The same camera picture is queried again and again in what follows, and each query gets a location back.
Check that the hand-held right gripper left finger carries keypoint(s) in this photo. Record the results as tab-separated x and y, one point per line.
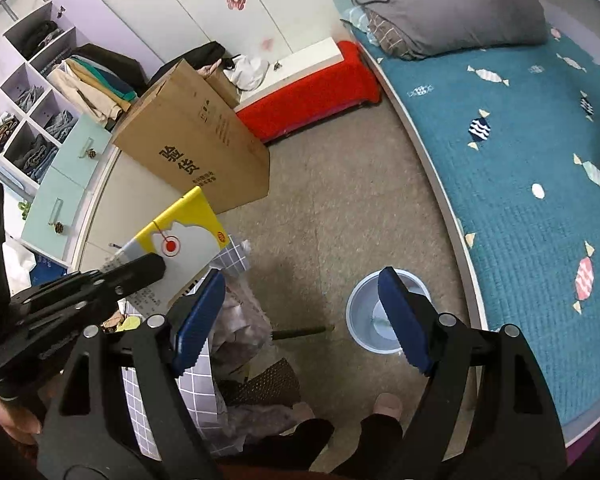
200	320

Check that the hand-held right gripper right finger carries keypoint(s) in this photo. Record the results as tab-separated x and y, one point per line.
405	320

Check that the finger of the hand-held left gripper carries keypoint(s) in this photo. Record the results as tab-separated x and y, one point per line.
130	272
40	347

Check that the yellow white paper carton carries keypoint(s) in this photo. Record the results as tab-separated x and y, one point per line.
190	245

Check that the person's left hand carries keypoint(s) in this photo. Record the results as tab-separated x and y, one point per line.
17	422

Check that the crumpled translucent plastic bag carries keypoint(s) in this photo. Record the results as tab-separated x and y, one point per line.
245	320

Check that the yellow green wrapper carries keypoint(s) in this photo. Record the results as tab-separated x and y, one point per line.
126	322

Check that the blue folder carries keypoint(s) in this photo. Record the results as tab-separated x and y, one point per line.
47	270

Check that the beige cabinet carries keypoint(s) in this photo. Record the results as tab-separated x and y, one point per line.
125	195

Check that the bed with teal sheet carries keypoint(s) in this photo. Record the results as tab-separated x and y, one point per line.
472	280

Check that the grey checked tablecloth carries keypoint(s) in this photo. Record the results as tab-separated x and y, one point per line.
200	400

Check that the person's right foot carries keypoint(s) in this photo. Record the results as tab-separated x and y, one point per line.
389	404

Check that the mint green drawer unit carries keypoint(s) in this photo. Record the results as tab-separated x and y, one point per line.
65	195

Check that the black mesh basket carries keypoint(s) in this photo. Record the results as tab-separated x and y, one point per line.
270	382

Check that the dark thin rod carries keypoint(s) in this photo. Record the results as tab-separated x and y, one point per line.
300	332

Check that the person's right leg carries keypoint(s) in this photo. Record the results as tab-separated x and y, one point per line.
375	445

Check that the person's leg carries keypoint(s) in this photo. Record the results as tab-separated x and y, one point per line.
300	437
375	445

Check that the brown cardboard box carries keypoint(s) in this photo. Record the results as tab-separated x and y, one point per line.
195	145

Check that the person's left leg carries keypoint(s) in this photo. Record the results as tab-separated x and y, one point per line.
300	437

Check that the lilac open shelf unit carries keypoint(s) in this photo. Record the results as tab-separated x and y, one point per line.
17	77

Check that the stack of folded clothes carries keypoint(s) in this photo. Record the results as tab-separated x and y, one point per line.
95	85

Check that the teal printed bed blanket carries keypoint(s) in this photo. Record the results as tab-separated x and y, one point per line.
505	160

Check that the black clothing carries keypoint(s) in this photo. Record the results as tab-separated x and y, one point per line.
205	55

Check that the white clothing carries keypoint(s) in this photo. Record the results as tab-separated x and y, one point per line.
247	72

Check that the red storage bench white top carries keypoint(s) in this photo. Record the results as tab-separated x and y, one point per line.
300	105

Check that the small pink sticker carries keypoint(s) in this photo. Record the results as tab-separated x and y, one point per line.
267	44

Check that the white wardrobe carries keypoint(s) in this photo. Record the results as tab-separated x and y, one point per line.
190	0

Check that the pink butterfly sticker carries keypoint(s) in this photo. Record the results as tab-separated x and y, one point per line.
235	2

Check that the brown checked cloth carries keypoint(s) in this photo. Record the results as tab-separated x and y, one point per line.
382	30

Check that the grey pillow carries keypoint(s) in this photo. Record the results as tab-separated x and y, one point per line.
455	5

